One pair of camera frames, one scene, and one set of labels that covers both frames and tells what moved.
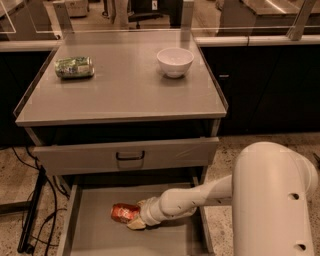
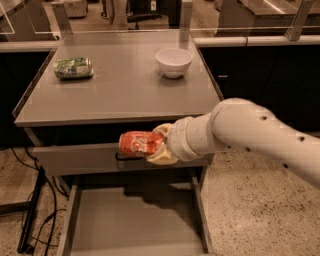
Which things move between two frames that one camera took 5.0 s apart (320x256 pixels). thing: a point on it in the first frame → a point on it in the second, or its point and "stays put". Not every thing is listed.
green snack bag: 79,67 stays put
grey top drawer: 194,152 stays put
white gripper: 149,212 → 177,140
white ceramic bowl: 175,61 stays put
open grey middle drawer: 90,230 stays put
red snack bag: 124,212 → 139,143
